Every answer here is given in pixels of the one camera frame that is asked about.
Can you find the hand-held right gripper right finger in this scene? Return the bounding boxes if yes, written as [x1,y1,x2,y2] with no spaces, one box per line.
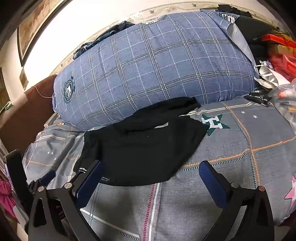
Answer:
[198,160,275,241]

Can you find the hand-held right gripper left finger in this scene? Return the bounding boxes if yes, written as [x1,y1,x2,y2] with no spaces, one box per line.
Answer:
[24,160,103,241]

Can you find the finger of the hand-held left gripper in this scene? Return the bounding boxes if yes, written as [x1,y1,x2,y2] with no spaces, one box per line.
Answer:
[29,170,56,193]

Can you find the black pants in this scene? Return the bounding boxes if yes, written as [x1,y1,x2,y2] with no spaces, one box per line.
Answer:
[73,97,210,186]

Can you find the grey printed bed sheet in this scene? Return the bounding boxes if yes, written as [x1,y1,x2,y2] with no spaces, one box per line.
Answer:
[22,94,296,241]

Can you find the brown headboard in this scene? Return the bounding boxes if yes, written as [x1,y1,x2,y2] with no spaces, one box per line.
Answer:
[0,74,58,153]

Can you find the black flat packet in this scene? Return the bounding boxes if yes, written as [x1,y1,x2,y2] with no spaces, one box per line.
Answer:
[244,89,274,107]

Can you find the clear plastic bag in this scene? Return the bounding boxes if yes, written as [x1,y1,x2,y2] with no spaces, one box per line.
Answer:
[270,79,296,135]

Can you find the white grey plastic bag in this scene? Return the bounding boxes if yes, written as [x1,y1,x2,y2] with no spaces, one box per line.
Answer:
[253,60,287,90]

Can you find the blue plaid pillow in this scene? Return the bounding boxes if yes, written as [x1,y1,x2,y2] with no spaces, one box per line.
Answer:
[52,10,260,130]

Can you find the red plastic bag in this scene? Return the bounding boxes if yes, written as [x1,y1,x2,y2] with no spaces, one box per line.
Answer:
[261,34,296,81]

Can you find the dark blue clothes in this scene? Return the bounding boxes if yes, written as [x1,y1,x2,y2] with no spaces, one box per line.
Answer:
[73,21,136,59]

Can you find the black bag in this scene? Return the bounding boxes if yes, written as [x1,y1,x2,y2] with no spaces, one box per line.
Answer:
[233,14,278,44]

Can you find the small framed wall picture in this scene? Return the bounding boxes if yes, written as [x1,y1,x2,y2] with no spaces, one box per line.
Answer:
[19,67,28,88]

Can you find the large framed wall picture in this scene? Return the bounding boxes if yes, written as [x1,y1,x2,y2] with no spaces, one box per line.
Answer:
[17,0,70,67]

